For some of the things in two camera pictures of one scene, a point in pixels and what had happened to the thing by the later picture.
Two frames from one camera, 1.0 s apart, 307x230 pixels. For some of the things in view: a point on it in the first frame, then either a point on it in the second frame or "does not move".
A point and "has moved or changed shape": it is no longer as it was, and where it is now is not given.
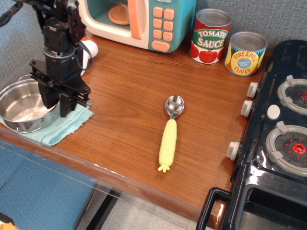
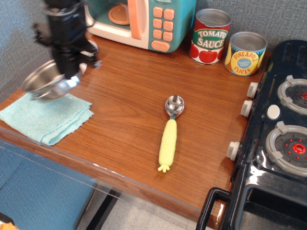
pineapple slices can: [245, 52] does not move
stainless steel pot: [22, 104] has moved or changed shape
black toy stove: [268, 189] does not move
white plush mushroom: [93, 47] does not move
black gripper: [63, 72] to [65, 34]
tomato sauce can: [210, 32] does not move
